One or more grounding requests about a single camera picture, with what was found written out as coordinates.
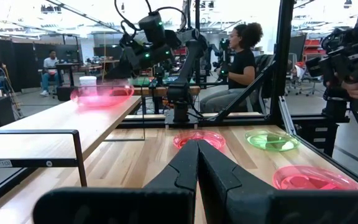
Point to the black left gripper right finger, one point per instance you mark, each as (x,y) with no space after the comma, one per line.
(259,208)

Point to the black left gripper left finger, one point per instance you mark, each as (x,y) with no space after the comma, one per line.
(120,205)

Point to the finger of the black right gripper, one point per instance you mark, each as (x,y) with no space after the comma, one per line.
(117,72)

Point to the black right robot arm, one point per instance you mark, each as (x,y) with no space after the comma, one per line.
(194,62)

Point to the white bucket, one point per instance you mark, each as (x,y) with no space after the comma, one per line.
(88,81)

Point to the wooden table green mat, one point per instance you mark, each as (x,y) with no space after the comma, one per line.
(154,91)

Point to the black round table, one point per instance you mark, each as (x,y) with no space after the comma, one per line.
(68,66)

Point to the pink translucent patterned plate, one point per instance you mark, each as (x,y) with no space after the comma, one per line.
(306,179)

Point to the small black box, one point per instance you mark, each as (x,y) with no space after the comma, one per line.
(63,93)

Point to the seated person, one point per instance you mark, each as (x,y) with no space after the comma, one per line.
(50,65)
(238,71)

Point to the green translucent patterned plate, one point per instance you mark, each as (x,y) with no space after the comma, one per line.
(272,141)

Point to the black drawer unit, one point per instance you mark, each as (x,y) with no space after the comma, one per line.
(317,137)

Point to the black room divider panel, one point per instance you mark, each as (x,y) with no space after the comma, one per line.
(20,62)

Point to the black office chair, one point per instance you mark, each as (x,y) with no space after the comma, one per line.
(264,71)

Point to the grey office chair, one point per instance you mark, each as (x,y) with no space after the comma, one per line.
(294,71)

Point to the red storage bins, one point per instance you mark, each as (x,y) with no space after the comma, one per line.
(312,46)

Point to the wooden shelf black metal frame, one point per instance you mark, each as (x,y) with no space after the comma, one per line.
(57,124)

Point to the black aluminium rig frame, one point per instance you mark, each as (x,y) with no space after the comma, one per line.
(283,62)

